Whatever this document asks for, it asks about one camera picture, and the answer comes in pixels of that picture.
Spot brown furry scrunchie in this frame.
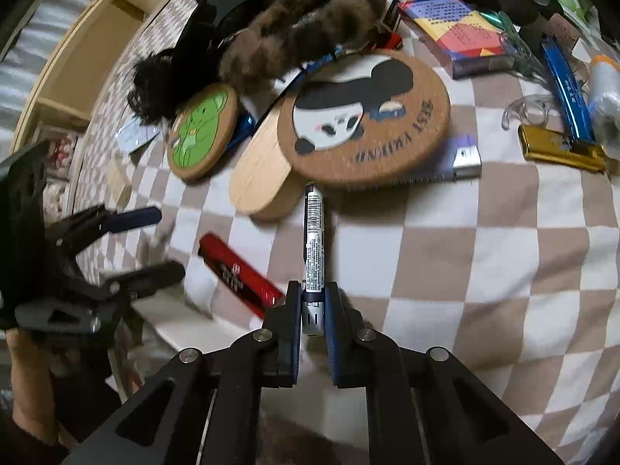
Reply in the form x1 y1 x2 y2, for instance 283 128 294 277
219 0 386 93

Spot oval wooden board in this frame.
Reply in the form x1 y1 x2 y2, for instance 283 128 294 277
229 102 306 222

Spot checkered bed sheet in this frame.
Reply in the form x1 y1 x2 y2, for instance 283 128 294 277
71 0 620 461

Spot white thread spool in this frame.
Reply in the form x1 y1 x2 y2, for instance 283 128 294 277
587 55 620 160

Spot green dinosaur cork coaster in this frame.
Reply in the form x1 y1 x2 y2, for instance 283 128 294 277
167 83 239 182

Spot clear safety glasses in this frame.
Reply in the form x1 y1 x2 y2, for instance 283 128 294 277
498 8 558 133

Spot white storage box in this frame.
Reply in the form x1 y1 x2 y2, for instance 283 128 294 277
110 283 262 400

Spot gold lighter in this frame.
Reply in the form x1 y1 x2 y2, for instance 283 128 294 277
518 125 606 173

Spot blue metallic lighter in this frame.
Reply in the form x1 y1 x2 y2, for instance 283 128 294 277
541 36 596 144

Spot blue lighter under coaster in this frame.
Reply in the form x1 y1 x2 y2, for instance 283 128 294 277
226 108 257 152

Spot white blue pen lighter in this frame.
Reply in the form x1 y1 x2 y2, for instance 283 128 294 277
301 184 326 336

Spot wooden headboard shelf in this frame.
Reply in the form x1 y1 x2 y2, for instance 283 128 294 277
1 0 169 157

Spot dark red lighter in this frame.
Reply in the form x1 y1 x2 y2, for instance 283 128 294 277
198 232 285 319

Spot panda cork coaster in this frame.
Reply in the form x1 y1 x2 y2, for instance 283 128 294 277
277 49 451 189

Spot person's left hand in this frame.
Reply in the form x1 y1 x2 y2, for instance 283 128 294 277
6 329 59 446

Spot colourful card box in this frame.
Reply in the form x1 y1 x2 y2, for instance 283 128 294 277
400 0 514 80

